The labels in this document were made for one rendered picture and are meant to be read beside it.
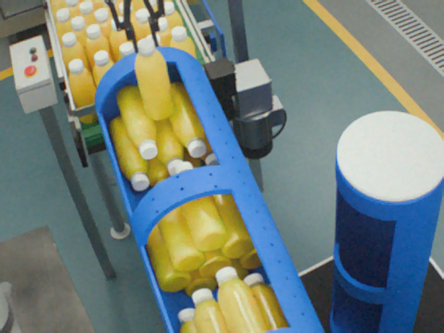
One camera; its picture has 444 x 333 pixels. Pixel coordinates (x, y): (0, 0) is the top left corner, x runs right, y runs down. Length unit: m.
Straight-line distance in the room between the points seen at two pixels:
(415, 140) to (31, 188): 1.90
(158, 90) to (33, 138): 1.81
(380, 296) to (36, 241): 0.93
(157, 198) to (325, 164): 1.66
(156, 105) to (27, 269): 0.49
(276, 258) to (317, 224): 1.51
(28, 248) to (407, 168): 0.91
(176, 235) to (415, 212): 0.57
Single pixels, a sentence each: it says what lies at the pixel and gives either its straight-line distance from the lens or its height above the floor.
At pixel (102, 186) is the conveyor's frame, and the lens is 2.82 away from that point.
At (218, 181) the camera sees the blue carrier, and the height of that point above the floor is 1.22.
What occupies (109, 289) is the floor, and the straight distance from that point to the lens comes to 2.94.
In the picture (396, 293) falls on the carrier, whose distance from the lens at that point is 2.15.
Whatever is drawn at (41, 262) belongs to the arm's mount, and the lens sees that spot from 1.81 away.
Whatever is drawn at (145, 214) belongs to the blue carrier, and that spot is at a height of 1.19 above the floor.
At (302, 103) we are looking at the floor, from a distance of 3.41.
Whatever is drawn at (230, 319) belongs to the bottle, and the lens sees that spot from 1.45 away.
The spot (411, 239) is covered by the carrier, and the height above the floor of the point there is 0.86.
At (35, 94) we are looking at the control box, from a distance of 2.12.
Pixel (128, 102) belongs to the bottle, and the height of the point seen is 1.15.
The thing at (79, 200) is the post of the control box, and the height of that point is 0.49.
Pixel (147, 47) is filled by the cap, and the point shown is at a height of 1.34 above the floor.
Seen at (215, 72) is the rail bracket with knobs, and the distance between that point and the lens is 2.12.
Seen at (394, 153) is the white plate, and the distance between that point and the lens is 1.86.
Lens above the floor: 2.45
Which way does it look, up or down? 50 degrees down
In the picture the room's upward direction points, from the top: 9 degrees counter-clockwise
